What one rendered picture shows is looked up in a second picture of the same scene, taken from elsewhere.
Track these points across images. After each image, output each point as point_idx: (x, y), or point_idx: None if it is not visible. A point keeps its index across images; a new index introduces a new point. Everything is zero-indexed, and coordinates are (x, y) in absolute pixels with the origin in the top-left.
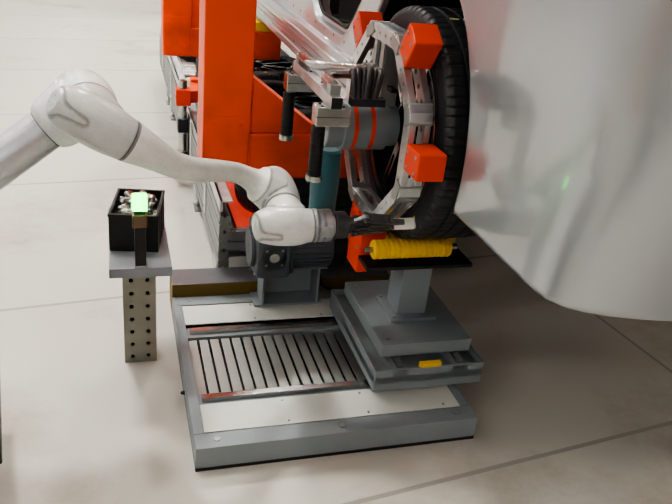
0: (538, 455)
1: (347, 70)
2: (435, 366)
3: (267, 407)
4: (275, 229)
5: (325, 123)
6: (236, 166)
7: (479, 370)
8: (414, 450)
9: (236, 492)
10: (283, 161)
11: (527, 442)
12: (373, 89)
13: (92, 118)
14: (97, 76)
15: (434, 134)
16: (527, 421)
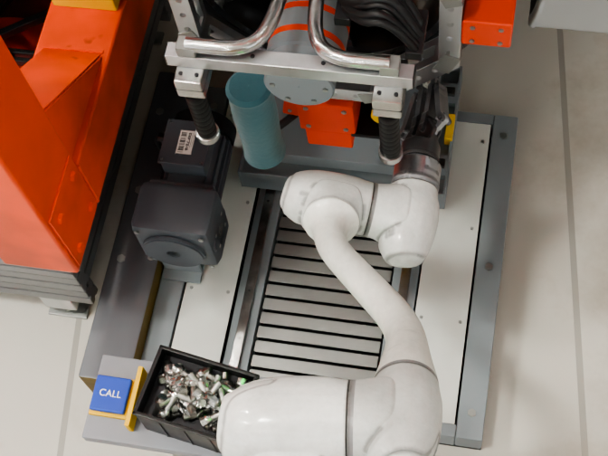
0: (561, 81)
1: (318, 15)
2: (454, 123)
3: (430, 338)
4: (432, 240)
5: (403, 104)
6: (347, 245)
7: (461, 76)
8: (516, 203)
9: (526, 414)
10: (105, 137)
11: (538, 80)
12: (413, 15)
13: (439, 425)
14: (305, 391)
15: None
16: (506, 61)
